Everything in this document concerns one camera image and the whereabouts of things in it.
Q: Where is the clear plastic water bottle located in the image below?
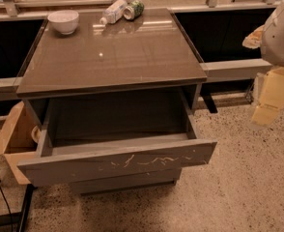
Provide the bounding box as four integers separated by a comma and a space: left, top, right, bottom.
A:
99, 0, 128, 25

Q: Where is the black metal frame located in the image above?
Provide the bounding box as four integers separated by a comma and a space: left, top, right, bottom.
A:
0, 185, 35, 232

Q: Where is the grey drawer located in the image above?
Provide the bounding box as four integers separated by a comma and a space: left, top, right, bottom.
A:
70, 168, 182, 194
17, 90, 216, 187

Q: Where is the grey drawer cabinet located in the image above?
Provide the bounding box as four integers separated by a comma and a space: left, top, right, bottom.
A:
15, 7, 209, 195

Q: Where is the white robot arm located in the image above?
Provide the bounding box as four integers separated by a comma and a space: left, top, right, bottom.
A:
242, 0, 284, 127

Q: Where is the white ceramic bowl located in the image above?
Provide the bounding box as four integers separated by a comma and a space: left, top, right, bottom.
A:
47, 10, 79, 35

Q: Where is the grey bottom drawer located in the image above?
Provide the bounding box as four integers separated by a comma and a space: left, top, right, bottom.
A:
70, 168, 182, 194

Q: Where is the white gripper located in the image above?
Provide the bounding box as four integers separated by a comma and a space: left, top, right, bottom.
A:
242, 0, 284, 127

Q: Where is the green drink can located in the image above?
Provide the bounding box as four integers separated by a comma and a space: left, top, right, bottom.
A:
123, 0, 144, 20

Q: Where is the open cardboard box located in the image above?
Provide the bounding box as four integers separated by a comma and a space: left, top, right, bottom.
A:
0, 101, 37, 185

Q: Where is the grey top drawer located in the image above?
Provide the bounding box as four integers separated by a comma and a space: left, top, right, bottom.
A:
17, 90, 216, 187

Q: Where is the grey metal railing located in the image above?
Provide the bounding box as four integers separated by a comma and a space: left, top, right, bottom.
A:
0, 0, 284, 103

